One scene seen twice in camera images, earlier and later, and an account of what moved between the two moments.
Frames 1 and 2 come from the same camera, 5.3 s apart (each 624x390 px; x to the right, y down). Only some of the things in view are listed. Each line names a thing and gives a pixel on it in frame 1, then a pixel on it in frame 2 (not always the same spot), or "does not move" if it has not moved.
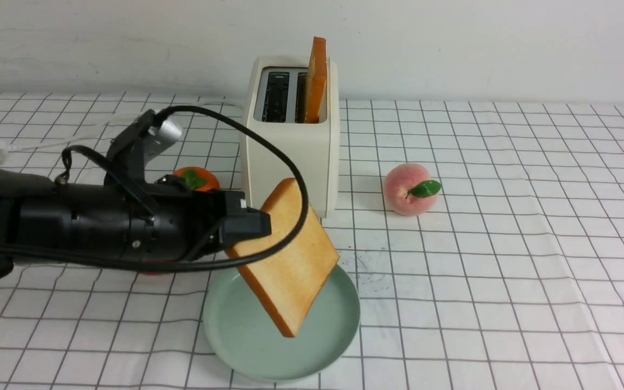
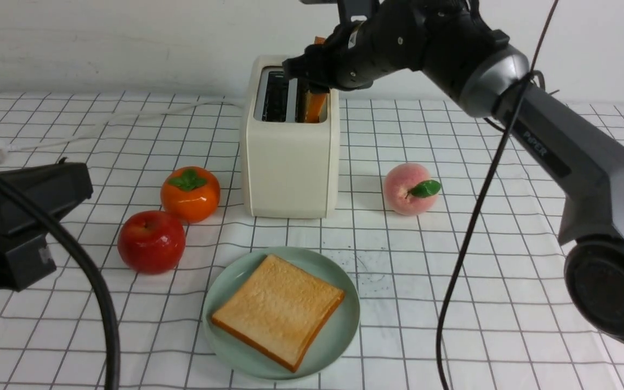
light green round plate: [245, 338] does not move
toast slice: [316, 86] does not move
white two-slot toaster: [277, 104] does not move
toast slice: [293, 279] → [280, 309]
